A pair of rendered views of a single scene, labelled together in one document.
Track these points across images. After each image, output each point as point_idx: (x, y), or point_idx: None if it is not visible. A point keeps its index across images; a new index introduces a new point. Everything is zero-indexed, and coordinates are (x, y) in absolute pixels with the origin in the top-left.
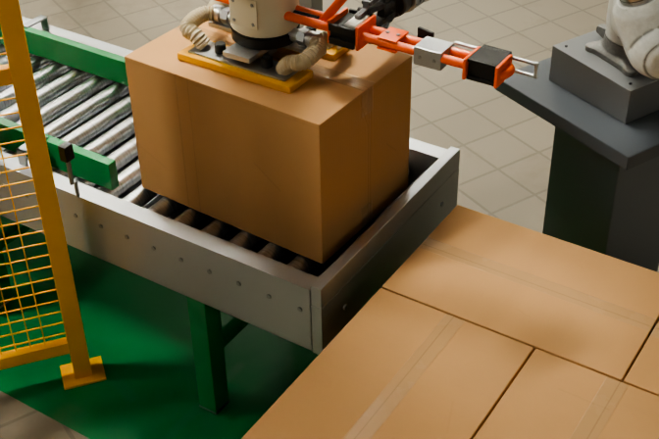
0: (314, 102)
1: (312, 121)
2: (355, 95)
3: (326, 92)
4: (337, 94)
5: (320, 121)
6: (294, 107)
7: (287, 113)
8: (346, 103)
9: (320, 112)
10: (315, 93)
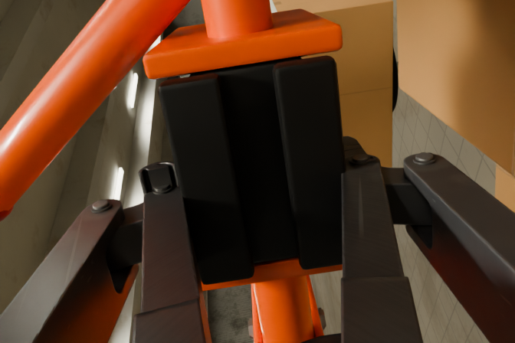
0: (431, 22)
1: (398, 66)
2: (484, 147)
3: (466, 27)
4: (470, 77)
5: (401, 86)
6: None
7: None
8: (454, 128)
9: (416, 66)
10: None
